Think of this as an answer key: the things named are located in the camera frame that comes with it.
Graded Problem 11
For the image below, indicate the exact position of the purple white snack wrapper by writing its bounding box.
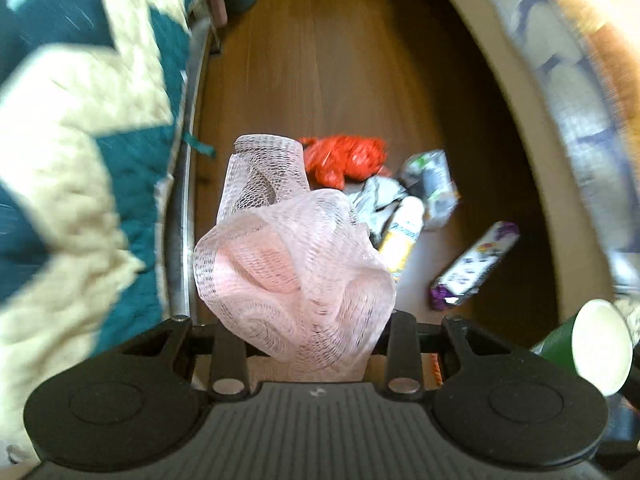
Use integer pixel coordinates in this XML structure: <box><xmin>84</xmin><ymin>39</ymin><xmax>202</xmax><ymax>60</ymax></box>
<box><xmin>430</xmin><ymin>221</ymin><xmax>521</xmax><ymax>311</ymax></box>

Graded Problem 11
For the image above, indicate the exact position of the pink mesh net bag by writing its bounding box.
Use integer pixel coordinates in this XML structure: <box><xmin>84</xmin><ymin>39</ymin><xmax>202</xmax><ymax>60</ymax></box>
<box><xmin>192</xmin><ymin>134</ymin><xmax>397</xmax><ymax>383</ymax></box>

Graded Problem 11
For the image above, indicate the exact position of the teal cream chevron quilt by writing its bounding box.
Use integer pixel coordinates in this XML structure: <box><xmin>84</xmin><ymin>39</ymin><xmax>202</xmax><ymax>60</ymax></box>
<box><xmin>0</xmin><ymin>0</ymin><xmax>266</xmax><ymax>461</ymax></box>

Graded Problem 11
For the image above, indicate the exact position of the metal bed frame rail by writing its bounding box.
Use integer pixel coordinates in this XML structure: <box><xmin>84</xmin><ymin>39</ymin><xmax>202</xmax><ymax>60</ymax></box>
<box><xmin>165</xmin><ymin>15</ymin><xmax>221</xmax><ymax>321</ymax></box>

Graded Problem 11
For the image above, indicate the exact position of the silver crumpled foil wrapper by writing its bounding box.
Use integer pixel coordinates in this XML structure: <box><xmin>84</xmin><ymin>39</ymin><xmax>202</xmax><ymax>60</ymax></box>
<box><xmin>347</xmin><ymin>176</ymin><xmax>408</xmax><ymax>241</ymax></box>

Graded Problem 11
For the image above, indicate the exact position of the white yellow tube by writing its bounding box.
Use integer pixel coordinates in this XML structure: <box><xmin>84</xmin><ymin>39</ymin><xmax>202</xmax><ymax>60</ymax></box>
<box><xmin>377</xmin><ymin>196</ymin><xmax>426</xmax><ymax>281</ymax></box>

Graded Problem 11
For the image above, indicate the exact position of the white curved bed frame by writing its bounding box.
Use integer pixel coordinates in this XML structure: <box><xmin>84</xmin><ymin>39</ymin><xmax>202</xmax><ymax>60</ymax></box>
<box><xmin>420</xmin><ymin>0</ymin><xmax>616</xmax><ymax>311</ymax></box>

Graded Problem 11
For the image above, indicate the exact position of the grey white green wrapper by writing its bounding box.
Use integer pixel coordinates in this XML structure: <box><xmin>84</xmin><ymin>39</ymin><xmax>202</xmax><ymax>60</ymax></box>
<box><xmin>400</xmin><ymin>149</ymin><xmax>460</xmax><ymax>231</ymax></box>

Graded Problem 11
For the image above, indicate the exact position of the green paper cup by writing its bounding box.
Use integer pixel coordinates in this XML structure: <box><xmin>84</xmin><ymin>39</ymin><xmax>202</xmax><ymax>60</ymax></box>
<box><xmin>530</xmin><ymin>299</ymin><xmax>635</xmax><ymax>396</ymax></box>

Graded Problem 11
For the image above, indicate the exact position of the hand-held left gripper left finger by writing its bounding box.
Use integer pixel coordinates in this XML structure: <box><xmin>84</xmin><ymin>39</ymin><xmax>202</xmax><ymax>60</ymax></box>
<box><xmin>120</xmin><ymin>315</ymin><xmax>250</xmax><ymax>401</ymax></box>

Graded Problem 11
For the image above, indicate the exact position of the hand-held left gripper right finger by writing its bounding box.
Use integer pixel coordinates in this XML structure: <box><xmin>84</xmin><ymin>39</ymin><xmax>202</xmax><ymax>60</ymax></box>
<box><xmin>382</xmin><ymin>312</ymin><xmax>531</xmax><ymax>401</ymax></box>

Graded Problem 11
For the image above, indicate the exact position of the red crumpled plastic wrapper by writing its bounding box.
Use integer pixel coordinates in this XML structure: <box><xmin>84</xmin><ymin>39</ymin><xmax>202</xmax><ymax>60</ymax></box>
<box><xmin>299</xmin><ymin>135</ymin><xmax>388</xmax><ymax>191</ymax></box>

